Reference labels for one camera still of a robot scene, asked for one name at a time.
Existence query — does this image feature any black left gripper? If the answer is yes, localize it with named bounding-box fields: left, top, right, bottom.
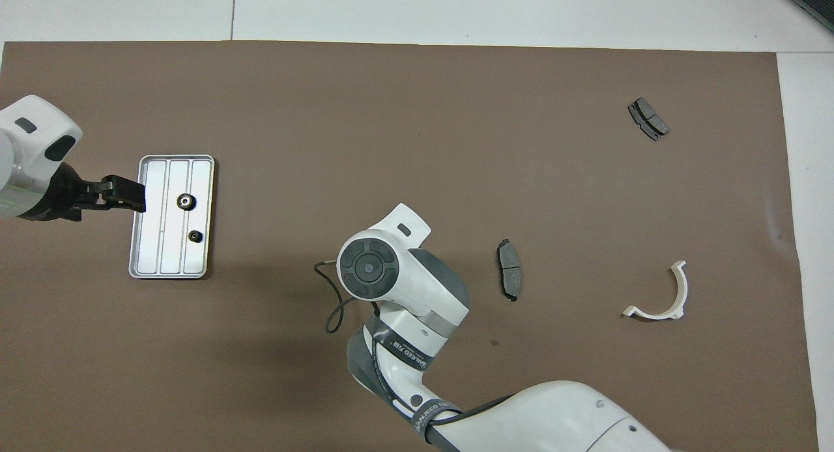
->
left=20, top=162, right=147, bottom=221

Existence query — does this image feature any silver metal tray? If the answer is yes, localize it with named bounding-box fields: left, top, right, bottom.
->
left=128, top=154, right=216, bottom=280

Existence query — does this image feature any brown paper table mat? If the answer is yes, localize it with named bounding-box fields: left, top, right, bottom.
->
left=0, top=40, right=820, bottom=452

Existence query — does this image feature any long curved grey brake pad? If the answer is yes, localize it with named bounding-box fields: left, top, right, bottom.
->
left=497, top=238, right=523, bottom=302

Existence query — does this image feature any short grey brake pad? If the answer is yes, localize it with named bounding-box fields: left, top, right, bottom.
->
left=627, top=98, right=670, bottom=141

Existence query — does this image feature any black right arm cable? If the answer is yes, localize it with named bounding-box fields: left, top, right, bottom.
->
left=315, top=260, right=515, bottom=440

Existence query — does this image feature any white semicircular plastic bracket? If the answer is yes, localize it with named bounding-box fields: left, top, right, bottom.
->
left=622, top=260, right=688, bottom=321

